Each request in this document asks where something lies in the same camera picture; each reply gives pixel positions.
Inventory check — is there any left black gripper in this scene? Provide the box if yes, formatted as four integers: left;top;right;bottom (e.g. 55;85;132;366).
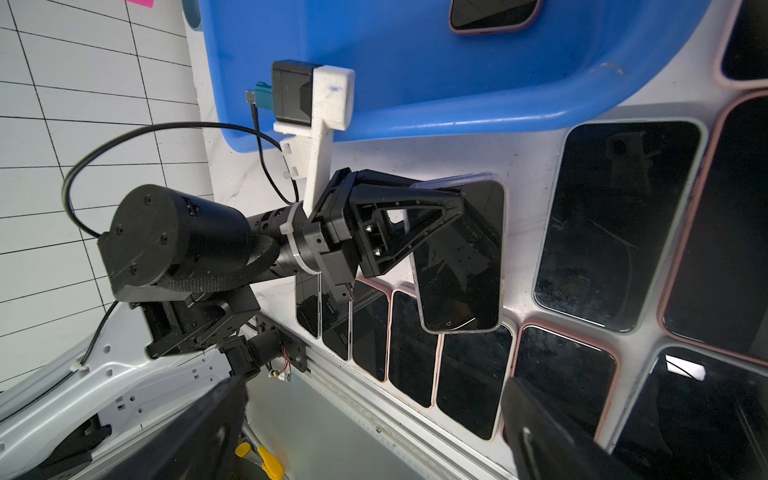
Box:
301;167;465;300

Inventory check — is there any left base cable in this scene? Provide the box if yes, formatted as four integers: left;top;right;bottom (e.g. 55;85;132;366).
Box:
59;89;301;373

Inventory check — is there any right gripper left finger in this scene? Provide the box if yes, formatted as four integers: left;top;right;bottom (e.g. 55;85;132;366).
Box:
104;376;248;479

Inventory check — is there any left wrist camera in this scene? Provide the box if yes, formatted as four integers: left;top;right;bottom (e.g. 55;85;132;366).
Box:
246;60;356;215

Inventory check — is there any aluminium mounting rail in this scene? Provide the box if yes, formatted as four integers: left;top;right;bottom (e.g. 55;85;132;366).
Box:
239;335;517;480

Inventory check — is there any black phone stack top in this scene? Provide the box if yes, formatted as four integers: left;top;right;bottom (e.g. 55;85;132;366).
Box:
533;119;707;332

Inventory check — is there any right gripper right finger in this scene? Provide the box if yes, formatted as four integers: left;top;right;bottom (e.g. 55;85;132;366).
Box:
501;377;636;479

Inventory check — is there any black phone stack under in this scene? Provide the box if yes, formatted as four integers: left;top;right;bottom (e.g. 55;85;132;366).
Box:
658;91;767;365

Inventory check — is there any black phone removed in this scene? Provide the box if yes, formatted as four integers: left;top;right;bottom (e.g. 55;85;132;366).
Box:
713;0;767;90
352;280;390;382
388;286;439;408
512;320;621;438
436;326;513;440

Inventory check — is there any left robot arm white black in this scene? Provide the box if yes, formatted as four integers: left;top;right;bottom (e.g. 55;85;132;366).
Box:
1;168;466;479

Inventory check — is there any black phone row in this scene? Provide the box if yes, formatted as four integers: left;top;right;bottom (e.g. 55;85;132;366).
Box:
295;273;320;338

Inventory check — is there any blue grey saucer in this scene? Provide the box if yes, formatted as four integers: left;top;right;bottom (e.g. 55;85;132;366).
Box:
181;0;202;31

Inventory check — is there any blue plastic storage box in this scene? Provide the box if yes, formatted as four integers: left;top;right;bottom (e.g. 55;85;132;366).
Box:
200;1;708;142

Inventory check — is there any yellow handled tool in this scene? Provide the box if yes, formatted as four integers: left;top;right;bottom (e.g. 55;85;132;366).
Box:
235;442;285;480

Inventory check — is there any black phone stack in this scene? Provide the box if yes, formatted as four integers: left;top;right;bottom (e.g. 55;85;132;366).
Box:
411;173;507;334
533;119;707;332

